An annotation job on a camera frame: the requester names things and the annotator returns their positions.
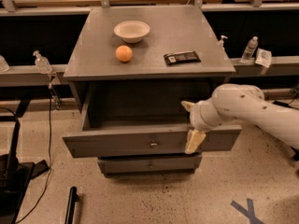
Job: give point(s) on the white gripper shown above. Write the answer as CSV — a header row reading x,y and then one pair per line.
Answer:
x,y
197,117

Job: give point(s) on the grey top drawer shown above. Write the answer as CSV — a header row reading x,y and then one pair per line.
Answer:
x,y
135,118

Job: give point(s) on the grey drawer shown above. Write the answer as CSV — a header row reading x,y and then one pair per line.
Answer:
x,y
135,118
150,164

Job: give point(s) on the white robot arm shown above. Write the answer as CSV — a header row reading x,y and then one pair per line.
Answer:
x,y
243,102

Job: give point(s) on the grey bottom drawer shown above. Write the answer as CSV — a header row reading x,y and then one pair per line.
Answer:
x,y
150,164

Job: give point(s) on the grey drawer cabinet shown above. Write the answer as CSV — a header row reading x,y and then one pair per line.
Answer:
x,y
172,29

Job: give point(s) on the black snack bar packet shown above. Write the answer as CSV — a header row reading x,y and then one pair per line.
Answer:
x,y
181,57

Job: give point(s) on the black power adapter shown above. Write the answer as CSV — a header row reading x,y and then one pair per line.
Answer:
x,y
281,104

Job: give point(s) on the small pump bottle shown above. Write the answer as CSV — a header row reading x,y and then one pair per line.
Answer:
x,y
222,40

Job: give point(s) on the white paper packet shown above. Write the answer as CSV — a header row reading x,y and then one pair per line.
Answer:
x,y
263,57

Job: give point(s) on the orange fruit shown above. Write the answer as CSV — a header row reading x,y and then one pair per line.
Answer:
x,y
124,54

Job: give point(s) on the clear water bottle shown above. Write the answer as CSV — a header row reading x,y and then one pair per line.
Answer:
x,y
249,49

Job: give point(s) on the white ceramic bowl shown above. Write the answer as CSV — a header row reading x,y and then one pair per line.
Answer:
x,y
131,31

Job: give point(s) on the black bar on floor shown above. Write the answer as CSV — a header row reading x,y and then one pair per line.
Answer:
x,y
72,199

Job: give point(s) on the clear sanitizer pump bottle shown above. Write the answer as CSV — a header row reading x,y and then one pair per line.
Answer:
x,y
42,63

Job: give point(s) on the black stand base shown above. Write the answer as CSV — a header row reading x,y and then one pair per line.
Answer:
x,y
14,176

